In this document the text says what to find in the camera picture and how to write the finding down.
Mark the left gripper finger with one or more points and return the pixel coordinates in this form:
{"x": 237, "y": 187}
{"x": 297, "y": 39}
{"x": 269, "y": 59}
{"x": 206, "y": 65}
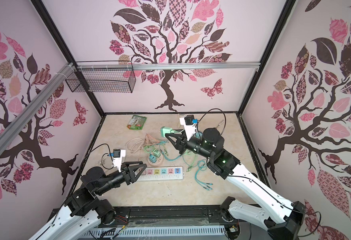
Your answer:
{"x": 133, "y": 165}
{"x": 137, "y": 171}

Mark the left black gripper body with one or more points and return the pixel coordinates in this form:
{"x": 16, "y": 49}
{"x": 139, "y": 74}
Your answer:
{"x": 126, "y": 176}

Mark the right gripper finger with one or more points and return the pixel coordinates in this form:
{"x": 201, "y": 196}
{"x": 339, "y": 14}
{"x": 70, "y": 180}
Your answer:
{"x": 177, "y": 132}
{"x": 179, "y": 141}

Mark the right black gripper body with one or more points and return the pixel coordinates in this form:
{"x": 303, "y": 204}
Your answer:
{"x": 195, "y": 146}

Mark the light green charger plug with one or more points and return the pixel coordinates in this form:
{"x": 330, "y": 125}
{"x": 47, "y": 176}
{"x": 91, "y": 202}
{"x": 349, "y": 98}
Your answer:
{"x": 156, "y": 153}

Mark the teal charger plug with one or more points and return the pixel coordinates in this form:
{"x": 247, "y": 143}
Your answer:
{"x": 152, "y": 158}

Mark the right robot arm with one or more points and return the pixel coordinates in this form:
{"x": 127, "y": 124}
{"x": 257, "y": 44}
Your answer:
{"x": 278, "y": 216}

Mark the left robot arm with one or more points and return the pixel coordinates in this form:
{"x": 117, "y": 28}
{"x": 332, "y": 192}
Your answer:
{"x": 83, "y": 210}

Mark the round pink socket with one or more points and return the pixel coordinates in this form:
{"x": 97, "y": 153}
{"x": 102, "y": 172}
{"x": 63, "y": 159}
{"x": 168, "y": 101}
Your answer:
{"x": 158, "y": 163}

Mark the white multicolour power strip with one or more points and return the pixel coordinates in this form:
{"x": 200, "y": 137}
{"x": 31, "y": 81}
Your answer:
{"x": 162, "y": 174}

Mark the green snack packet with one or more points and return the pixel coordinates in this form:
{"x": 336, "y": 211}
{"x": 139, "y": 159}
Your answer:
{"x": 136, "y": 122}

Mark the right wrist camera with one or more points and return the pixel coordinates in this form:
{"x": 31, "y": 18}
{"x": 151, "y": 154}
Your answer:
{"x": 189, "y": 122}

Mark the back aluminium rail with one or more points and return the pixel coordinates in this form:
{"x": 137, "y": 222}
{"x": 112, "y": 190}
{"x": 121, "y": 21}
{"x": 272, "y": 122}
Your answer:
{"x": 182, "y": 66}

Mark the aluminium rail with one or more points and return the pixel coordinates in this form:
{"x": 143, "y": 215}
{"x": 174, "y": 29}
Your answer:
{"x": 15, "y": 127}
{"x": 182, "y": 66}

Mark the black front base frame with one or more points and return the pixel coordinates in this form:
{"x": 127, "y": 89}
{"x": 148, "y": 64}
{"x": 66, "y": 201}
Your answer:
{"x": 171, "y": 216}

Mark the white vented cable duct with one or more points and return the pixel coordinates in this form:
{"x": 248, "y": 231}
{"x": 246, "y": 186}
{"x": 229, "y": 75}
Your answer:
{"x": 152, "y": 232}

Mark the black wire basket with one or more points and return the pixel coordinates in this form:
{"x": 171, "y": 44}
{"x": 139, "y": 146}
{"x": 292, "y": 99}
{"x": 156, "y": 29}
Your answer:
{"x": 102, "y": 77}

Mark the left aluminium rail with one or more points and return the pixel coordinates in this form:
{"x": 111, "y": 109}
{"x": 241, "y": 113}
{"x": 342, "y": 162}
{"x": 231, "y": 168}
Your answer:
{"x": 15, "y": 127}

